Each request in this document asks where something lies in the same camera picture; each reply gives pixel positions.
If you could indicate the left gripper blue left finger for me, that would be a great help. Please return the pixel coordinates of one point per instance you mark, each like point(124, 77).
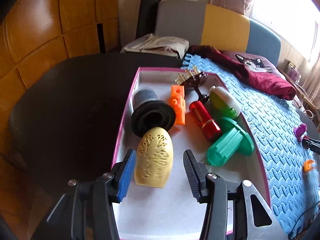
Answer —
point(124, 174)

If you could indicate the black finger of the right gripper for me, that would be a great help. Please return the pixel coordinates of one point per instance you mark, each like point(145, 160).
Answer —
point(312, 144)

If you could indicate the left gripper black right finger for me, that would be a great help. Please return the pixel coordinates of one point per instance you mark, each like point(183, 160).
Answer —
point(196, 174)

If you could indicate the magenta plastic suction toy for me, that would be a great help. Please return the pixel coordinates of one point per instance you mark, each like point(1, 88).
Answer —
point(299, 131)

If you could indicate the orange plastic clip piece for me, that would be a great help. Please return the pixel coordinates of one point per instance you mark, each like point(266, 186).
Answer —
point(309, 165)

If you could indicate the red metallic cylinder case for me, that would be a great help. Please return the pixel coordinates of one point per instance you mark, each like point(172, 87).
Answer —
point(209, 127)

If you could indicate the green plastic spool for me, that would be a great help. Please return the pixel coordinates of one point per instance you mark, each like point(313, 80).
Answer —
point(234, 139)

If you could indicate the black lens with clear cap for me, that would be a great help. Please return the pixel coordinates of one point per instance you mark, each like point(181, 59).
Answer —
point(150, 112)

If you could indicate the white green soap dispenser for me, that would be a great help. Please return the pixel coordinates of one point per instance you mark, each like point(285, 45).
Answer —
point(223, 102)

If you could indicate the orange cube block toy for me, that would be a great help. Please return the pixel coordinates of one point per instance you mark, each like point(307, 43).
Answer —
point(177, 102)

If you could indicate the brown scalp massager comb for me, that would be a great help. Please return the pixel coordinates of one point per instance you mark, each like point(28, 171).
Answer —
point(192, 80)

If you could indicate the blue foam puzzle mat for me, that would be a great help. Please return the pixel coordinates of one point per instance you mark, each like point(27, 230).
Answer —
point(294, 194)

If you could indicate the wooden desk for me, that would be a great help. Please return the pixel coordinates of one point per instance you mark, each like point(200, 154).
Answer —
point(304, 99)

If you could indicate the pink gift box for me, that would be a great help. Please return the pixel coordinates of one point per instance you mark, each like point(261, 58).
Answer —
point(293, 72)

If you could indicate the black padded massage table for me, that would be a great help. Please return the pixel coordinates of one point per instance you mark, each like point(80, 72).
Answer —
point(66, 124)

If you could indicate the dark red blanket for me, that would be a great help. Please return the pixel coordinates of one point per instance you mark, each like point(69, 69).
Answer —
point(264, 82)

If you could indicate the purple cat pillow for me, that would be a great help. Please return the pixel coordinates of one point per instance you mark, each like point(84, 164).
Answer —
point(255, 63)

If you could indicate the beige folded cloth bag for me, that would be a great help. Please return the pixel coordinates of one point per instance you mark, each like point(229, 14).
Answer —
point(152, 44)

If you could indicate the grey yellow blue headboard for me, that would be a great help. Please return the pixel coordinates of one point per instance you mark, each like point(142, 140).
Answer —
point(205, 24)

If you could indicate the wooden wardrobe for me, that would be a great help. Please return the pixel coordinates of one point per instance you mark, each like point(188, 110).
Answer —
point(36, 35)

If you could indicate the black rolled mat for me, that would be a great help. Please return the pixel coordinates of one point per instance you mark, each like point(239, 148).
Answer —
point(147, 17)

